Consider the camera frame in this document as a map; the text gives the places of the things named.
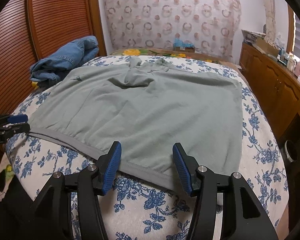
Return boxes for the brown louvered wardrobe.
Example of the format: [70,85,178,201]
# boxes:
[0,0,107,115]

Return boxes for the grey-green pants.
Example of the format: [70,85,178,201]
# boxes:
[29,57,243,190]

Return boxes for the blue floral white bedspread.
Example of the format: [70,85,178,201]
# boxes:
[5,56,289,239]

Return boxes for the wooden sideboard cabinet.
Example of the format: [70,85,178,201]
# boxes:
[239,42,300,143]

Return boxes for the colourful floral blanket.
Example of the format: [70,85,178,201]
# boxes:
[110,48,229,63]

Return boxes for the stack of papers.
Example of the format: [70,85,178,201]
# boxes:
[241,29,266,43]

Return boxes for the cardboard box with blue items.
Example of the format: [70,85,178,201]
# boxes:
[173,38,195,53]

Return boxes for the cardboard box on cabinet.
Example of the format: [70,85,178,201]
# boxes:
[252,37,280,57]

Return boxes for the blue denim jeans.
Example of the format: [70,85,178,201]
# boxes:
[30,36,99,88]

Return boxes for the pink circle patterned curtain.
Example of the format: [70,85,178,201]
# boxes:
[104,0,241,61]

